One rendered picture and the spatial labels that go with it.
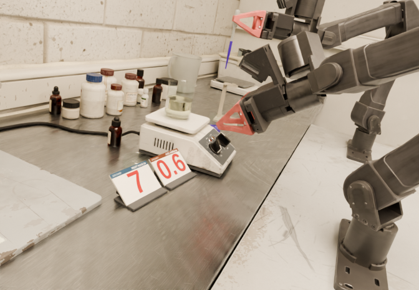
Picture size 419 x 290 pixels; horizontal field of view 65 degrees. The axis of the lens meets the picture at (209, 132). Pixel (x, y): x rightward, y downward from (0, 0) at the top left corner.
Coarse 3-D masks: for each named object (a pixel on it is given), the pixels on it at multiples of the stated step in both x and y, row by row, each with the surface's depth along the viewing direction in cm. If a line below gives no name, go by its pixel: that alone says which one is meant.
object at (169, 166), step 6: (168, 156) 67; (174, 156) 68; (180, 156) 70; (156, 162) 63; (162, 162) 65; (168, 162) 66; (174, 162) 67; (180, 162) 68; (162, 168) 64; (168, 168) 65; (174, 168) 66; (180, 168) 67; (186, 168) 69; (162, 174) 63; (168, 174) 64; (174, 174) 65
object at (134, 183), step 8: (144, 168) 60; (120, 176) 56; (128, 176) 57; (136, 176) 58; (144, 176) 59; (152, 176) 61; (120, 184) 55; (128, 184) 56; (136, 184) 57; (144, 184) 58; (152, 184) 60; (128, 192) 55; (136, 192) 56; (144, 192) 57; (128, 200) 54
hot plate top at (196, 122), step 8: (160, 112) 76; (152, 120) 71; (160, 120) 71; (168, 120) 72; (192, 120) 75; (200, 120) 76; (208, 120) 78; (176, 128) 70; (184, 128) 69; (192, 128) 70; (200, 128) 73
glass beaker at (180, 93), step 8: (168, 80) 72; (176, 80) 75; (184, 80) 76; (168, 88) 71; (176, 88) 70; (184, 88) 70; (192, 88) 71; (168, 96) 71; (176, 96) 70; (184, 96) 70; (192, 96) 72; (168, 104) 72; (176, 104) 71; (184, 104) 71; (192, 104) 74; (168, 112) 72; (176, 112) 71; (184, 112) 72; (176, 120) 72; (184, 120) 73
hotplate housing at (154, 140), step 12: (144, 132) 72; (156, 132) 71; (168, 132) 70; (180, 132) 71; (204, 132) 75; (144, 144) 72; (156, 144) 72; (168, 144) 71; (180, 144) 70; (192, 144) 69; (156, 156) 73; (192, 156) 70; (204, 156) 69; (192, 168) 71; (204, 168) 70; (216, 168) 69
